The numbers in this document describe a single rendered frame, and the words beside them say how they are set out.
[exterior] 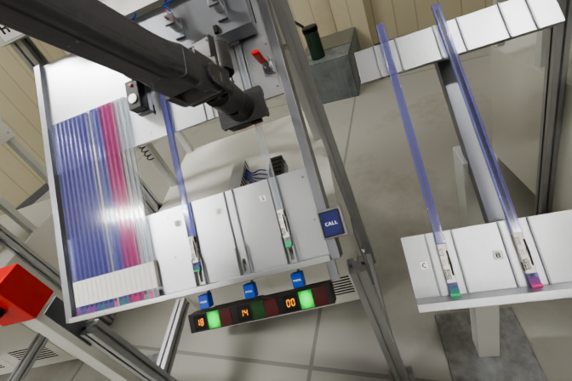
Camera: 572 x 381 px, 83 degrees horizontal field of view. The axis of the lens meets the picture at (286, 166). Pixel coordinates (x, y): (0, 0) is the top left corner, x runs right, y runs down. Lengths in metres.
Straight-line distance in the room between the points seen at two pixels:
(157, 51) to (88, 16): 0.09
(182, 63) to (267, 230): 0.40
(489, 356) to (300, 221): 0.84
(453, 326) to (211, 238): 0.94
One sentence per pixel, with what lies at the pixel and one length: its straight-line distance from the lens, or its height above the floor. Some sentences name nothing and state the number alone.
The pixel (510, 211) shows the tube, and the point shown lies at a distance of 0.61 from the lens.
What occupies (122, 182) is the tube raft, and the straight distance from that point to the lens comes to 0.90.
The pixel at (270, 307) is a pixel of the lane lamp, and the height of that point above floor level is 0.66.
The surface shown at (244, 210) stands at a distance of 0.74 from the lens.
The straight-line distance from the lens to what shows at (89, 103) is 1.04.
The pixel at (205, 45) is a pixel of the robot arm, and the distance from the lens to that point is 0.59.
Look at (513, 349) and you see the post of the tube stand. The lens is 1.37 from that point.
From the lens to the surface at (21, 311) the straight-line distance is 1.36.
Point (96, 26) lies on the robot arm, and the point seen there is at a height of 1.25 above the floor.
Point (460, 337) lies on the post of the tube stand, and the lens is 1.37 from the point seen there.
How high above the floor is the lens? 1.24
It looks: 32 degrees down
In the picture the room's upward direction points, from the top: 25 degrees counter-clockwise
